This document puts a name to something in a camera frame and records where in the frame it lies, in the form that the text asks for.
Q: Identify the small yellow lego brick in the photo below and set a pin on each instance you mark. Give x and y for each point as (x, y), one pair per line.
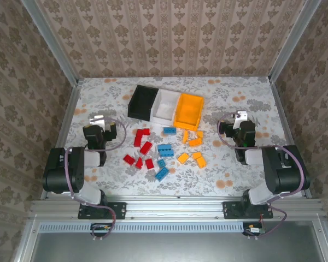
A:
(199, 134)

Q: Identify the small red lego brick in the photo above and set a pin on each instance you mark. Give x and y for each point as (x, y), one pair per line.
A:
(146, 131)

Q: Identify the long yellow lego brick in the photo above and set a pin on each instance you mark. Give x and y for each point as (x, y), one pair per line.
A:
(195, 142)
(185, 137)

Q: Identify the long blue lego brick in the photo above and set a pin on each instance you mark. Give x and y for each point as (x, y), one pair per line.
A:
(169, 130)
(166, 153)
(161, 173)
(164, 147)

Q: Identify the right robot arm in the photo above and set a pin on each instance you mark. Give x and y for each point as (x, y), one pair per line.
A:
(284, 174)

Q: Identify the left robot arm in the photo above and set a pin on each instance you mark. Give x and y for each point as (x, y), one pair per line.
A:
(57, 174)

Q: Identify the yellow sloped lego brick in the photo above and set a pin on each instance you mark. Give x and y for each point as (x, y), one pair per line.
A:
(197, 155)

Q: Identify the yellow plastic bin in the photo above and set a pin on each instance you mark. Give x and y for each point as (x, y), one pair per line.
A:
(188, 110)

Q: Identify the black plastic bin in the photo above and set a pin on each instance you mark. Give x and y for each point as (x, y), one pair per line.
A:
(142, 102)

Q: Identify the red sloped lego brick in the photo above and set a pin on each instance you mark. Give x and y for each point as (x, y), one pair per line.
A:
(139, 163)

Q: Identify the yellow studded lego brick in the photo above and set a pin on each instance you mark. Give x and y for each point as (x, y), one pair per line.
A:
(183, 157)

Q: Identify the white plastic bin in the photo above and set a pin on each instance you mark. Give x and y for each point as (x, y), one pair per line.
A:
(165, 107)

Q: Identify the small blue lego brick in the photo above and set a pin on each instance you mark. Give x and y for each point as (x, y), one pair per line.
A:
(161, 163)

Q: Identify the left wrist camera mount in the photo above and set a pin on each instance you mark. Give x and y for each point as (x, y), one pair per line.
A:
(96, 119)

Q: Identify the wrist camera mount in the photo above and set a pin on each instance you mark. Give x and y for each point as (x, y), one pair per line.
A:
(96, 119)
(242, 115)

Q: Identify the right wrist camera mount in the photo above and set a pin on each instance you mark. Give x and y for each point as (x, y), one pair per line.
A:
(242, 115)

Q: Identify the aluminium side rail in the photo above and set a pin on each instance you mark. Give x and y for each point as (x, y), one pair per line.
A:
(287, 122)
(68, 122)

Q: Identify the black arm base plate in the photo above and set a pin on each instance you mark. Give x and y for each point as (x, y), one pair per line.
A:
(232, 210)
(117, 210)

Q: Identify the long aluminium mounting rail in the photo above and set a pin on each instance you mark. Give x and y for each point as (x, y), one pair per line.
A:
(175, 207)

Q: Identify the aluminium frame post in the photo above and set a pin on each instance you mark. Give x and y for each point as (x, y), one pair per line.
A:
(295, 41)
(50, 41)

